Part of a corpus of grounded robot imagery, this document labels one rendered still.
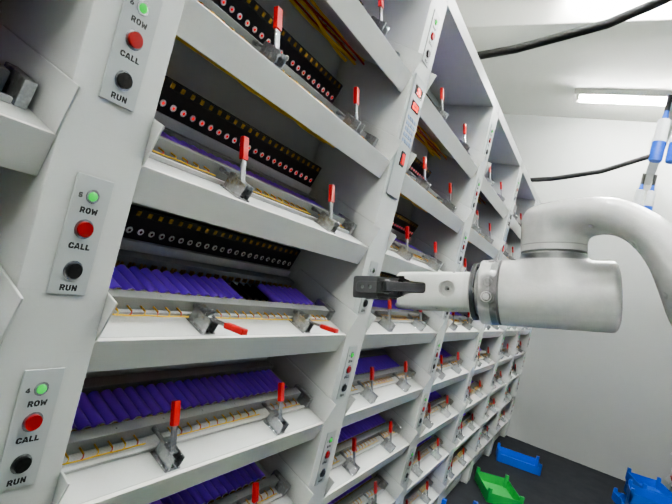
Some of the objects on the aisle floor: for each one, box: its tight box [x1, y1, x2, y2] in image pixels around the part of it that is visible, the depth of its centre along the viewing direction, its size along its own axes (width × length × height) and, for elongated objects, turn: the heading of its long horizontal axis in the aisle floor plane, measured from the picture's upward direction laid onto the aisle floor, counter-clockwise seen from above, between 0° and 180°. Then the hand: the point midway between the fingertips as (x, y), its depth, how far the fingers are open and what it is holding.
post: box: [264, 0, 449, 504], centre depth 113 cm, size 20×9×181 cm, turn 145°
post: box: [378, 101, 500, 504], centre depth 174 cm, size 20×9×181 cm, turn 145°
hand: (372, 288), depth 70 cm, fingers open, 3 cm apart
